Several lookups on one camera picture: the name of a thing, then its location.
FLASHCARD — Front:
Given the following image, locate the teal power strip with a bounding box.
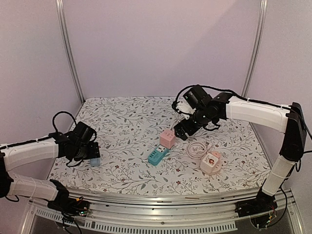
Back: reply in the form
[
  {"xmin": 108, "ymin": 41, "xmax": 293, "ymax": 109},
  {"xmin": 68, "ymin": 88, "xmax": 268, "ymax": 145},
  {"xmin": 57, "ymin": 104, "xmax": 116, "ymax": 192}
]
[{"xmin": 148, "ymin": 145, "xmax": 169, "ymax": 166}]

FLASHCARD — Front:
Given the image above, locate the white cube socket adapter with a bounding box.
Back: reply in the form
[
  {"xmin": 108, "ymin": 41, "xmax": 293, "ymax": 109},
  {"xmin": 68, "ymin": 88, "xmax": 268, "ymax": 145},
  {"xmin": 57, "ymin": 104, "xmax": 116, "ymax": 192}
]
[{"xmin": 200, "ymin": 153, "xmax": 219, "ymax": 174}]

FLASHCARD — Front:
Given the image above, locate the pink round power socket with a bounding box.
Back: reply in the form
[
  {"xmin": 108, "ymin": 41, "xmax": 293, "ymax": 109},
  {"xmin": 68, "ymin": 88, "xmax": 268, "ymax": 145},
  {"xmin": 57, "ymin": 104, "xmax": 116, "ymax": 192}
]
[{"xmin": 205, "ymin": 159, "xmax": 220, "ymax": 175}]

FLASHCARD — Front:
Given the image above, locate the pink cube socket adapter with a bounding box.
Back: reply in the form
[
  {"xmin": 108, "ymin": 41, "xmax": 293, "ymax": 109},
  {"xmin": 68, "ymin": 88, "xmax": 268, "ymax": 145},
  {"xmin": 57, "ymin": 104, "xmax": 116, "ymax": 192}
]
[{"xmin": 159, "ymin": 129, "xmax": 176, "ymax": 149}]

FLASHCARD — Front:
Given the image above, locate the light blue usb charger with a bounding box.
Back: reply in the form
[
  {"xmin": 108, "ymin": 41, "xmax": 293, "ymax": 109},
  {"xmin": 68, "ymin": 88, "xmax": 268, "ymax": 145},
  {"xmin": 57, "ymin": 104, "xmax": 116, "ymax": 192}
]
[{"xmin": 90, "ymin": 157, "xmax": 100, "ymax": 167}]

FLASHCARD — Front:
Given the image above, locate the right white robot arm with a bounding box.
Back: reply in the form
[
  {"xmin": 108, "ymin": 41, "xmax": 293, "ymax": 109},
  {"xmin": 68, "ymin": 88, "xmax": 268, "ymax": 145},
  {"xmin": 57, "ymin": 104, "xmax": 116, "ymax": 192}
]
[{"xmin": 172, "ymin": 84, "xmax": 310, "ymax": 213}]

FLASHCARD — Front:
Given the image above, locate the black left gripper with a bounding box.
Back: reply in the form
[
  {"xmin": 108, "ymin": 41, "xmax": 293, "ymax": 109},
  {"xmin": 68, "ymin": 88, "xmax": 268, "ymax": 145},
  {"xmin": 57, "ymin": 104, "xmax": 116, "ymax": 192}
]
[{"xmin": 73, "ymin": 141, "xmax": 100, "ymax": 161}]

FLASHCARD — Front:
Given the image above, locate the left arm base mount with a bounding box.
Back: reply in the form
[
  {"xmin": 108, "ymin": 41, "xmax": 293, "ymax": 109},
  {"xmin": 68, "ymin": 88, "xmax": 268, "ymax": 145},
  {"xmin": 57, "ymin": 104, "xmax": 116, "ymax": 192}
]
[{"xmin": 47, "ymin": 179, "xmax": 90, "ymax": 216}]

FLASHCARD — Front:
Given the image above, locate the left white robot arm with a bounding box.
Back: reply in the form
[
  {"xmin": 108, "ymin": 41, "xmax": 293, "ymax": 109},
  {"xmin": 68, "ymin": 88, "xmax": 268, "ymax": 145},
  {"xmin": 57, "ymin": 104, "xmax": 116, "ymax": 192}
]
[{"xmin": 0, "ymin": 122, "xmax": 100, "ymax": 212}]

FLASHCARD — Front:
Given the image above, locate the floral patterned table mat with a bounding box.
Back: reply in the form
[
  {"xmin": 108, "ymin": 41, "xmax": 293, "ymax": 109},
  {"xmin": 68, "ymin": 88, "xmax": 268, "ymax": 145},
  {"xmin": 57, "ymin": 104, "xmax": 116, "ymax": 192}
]
[{"xmin": 49, "ymin": 97, "xmax": 270, "ymax": 196}]

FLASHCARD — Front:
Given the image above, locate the pink coiled socket cable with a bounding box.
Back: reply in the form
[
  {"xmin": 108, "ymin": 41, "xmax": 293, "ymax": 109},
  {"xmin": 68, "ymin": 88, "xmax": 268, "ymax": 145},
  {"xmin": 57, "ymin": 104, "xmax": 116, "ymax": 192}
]
[{"xmin": 186, "ymin": 141, "xmax": 213, "ymax": 158}]

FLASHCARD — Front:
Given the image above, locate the aluminium frame post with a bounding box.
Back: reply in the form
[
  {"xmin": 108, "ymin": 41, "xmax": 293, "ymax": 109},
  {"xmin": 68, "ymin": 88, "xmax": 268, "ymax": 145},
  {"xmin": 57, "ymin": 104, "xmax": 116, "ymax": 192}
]
[
  {"xmin": 55, "ymin": 0, "xmax": 85, "ymax": 104},
  {"xmin": 241, "ymin": 0, "xmax": 268, "ymax": 98}
]

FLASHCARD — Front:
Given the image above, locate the right aluminium frame post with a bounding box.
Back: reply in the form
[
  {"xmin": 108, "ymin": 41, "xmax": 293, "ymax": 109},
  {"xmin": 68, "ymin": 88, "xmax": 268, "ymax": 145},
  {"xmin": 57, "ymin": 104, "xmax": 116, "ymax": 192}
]
[{"xmin": 241, "ymin": 0, "xmax": 268, "ymax": 98}]

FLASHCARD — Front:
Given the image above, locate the left aluminium frame post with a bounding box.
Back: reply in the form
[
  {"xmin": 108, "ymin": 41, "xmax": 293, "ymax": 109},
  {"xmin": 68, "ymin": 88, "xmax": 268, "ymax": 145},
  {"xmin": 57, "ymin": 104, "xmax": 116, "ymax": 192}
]
[{"xmin": 55, "ymin": 0, "xmax": 85, "ymax": 104}]

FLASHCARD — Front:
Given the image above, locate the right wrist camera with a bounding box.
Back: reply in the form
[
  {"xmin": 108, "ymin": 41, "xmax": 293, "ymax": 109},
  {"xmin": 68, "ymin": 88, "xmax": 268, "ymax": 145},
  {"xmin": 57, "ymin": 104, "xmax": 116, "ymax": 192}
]
[{"xmin": 172, "ymin": 101, "xmax": 195, "ymax": 119}]

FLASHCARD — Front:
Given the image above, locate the aluminium front rail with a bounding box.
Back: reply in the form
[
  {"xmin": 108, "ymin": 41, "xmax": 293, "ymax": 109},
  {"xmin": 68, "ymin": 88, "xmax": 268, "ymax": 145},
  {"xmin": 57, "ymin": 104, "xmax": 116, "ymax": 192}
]
[{"xmin": 20, "ymin": 189, "xmax": 305, "ymax": 234}]

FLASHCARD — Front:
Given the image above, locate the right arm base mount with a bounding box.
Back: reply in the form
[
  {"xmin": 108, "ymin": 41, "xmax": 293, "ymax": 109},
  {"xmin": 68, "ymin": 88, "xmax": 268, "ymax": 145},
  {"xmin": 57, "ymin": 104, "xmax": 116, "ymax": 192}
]
[{"xmin": 234, "ymin": 187, "xmax": 277, "ymax": 217}]

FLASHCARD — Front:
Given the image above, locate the orange usb charger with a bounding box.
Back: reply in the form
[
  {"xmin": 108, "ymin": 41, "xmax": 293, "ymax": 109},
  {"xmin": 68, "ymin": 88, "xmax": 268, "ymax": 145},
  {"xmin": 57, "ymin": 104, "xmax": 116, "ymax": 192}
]
[{"xmin": 210, "ymin": 151, "xmax": 221, "ymax": 159}]

